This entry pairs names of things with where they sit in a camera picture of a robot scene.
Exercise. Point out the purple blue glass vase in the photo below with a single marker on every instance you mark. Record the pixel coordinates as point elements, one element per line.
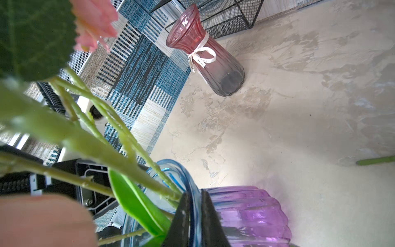
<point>249,216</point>

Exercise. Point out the black wire shelf rack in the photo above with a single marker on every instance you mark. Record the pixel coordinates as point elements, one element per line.
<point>222,18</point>

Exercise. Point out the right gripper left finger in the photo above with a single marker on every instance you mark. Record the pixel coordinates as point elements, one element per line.
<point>178,234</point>

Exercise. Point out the dark red glass vase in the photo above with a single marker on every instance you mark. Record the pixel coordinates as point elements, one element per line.
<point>221,70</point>

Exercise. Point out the cream white rose stem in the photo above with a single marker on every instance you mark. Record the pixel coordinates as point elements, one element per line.
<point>37,39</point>

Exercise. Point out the pile of artificial flowers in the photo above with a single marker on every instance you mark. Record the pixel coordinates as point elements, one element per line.
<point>374,161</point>

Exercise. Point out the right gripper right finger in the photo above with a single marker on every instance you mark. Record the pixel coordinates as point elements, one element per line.
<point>212,231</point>

